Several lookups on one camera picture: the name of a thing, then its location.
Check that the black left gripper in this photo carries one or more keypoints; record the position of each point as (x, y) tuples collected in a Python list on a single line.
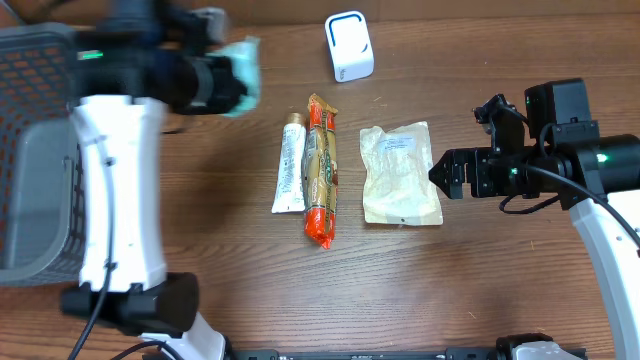
[(233, 88)]

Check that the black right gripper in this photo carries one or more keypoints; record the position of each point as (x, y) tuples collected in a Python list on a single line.
[(480, 161)]

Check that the teal snack packet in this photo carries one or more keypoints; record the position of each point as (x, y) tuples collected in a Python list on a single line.
[(244, 56)]

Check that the beige pouch bag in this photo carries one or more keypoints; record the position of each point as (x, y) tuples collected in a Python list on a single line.
[(397, 189)]

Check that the orange spaghetti packet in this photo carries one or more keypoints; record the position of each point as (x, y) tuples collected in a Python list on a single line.
[(320, 173)]

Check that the white tube with gold cap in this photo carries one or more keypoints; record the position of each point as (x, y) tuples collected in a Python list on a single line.
[(289, 195)]

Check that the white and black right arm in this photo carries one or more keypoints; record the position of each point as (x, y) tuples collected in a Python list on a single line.
[(555, 147)]

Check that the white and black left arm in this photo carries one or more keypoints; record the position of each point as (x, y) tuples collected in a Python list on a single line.
[(146, 60)]

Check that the white barcode scanner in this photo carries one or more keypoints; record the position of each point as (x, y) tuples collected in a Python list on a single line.
[(349, 46)]

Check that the dark grey plastic basket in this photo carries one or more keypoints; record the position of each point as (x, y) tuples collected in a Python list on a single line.
[(42, 190)]

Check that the black mounting rail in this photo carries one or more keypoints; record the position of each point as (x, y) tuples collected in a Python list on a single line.
[(514, 347)]

